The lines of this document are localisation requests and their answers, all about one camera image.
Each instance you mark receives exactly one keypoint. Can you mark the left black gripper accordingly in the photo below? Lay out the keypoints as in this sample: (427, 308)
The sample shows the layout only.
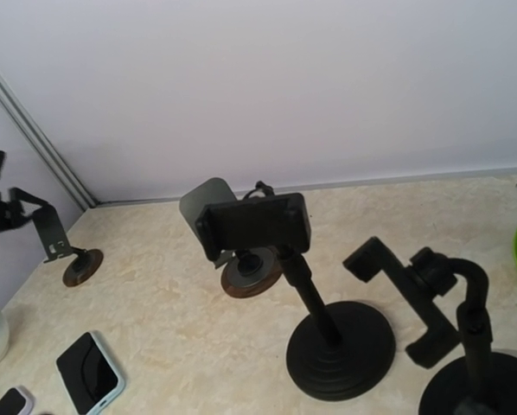
(11, 212)

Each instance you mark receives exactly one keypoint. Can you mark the folding phone stand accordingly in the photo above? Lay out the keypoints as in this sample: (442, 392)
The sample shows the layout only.
(56, 245)
(245, 273)

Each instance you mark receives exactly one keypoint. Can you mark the phone with lilac case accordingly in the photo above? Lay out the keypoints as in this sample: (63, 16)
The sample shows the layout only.
(17, 401)

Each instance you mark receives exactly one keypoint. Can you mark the phone with light-blue case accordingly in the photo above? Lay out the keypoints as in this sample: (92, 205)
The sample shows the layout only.
(90, 375)

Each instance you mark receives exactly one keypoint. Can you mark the black clamp phone stand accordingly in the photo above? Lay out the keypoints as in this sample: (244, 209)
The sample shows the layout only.
(340, 350)

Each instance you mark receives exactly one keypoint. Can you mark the black clamp stand right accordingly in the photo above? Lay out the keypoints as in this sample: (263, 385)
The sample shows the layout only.
(449, 295)

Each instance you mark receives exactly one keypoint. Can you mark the left aluminium frame post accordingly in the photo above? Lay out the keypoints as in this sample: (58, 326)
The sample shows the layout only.
(42, 146)

